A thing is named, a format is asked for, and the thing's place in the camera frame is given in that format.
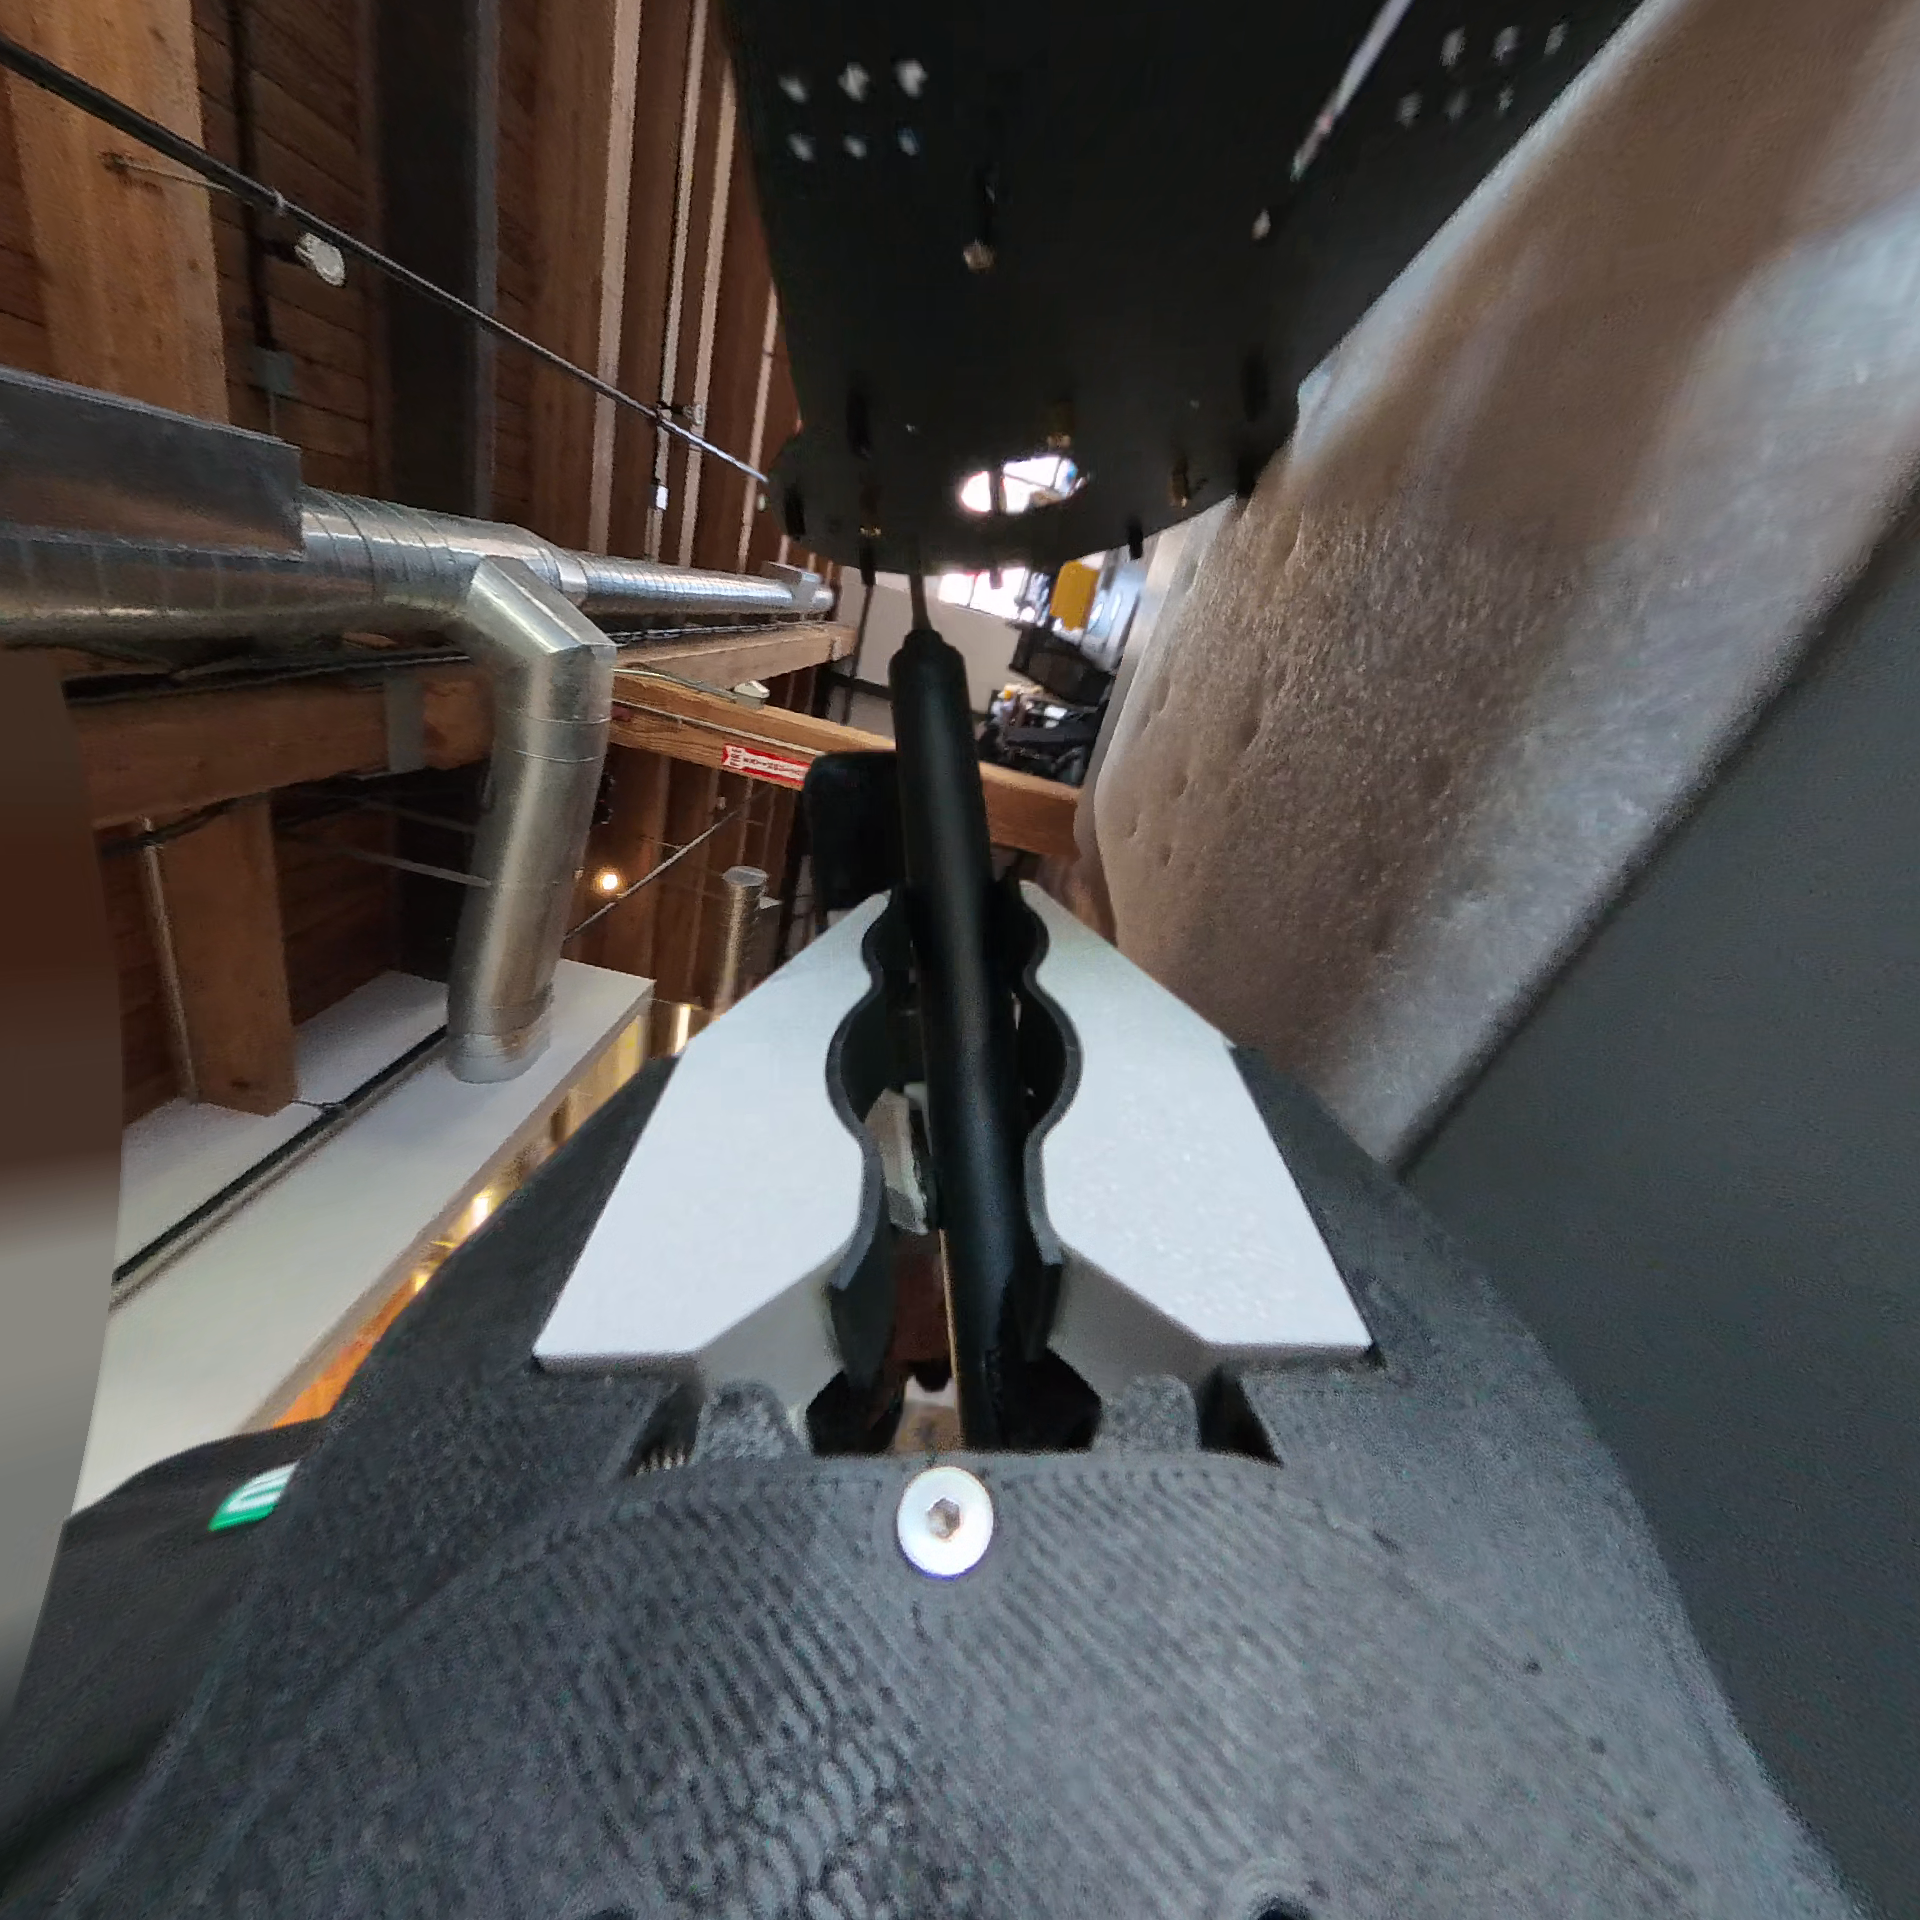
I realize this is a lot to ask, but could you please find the black equipment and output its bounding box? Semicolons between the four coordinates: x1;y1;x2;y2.
979;616;1124;784

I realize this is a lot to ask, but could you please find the white foam sheet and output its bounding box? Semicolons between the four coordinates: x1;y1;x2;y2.
1088;0;1920;1172

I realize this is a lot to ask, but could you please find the black perforated panel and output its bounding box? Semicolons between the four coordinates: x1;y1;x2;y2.
717;0;1660;585

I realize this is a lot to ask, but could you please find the black rod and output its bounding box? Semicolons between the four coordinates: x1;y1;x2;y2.
886;568;1069;1448

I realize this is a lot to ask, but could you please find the steel tie rod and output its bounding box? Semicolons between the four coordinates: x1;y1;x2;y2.
0;32;776;485

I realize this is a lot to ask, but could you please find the white ledge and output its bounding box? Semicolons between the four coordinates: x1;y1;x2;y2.
72;960;662;1509

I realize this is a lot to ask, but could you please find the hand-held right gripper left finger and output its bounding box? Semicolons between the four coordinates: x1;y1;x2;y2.
533;884;940;1412

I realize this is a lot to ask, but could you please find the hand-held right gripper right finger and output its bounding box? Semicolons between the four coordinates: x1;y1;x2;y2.
1018;881;1374;1389

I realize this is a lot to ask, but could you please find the silver metal air duct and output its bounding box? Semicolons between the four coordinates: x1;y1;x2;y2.
0;364;840;1086

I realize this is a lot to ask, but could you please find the wooden beam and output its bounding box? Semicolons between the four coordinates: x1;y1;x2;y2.
67;621;860;829
609;671;1085;863

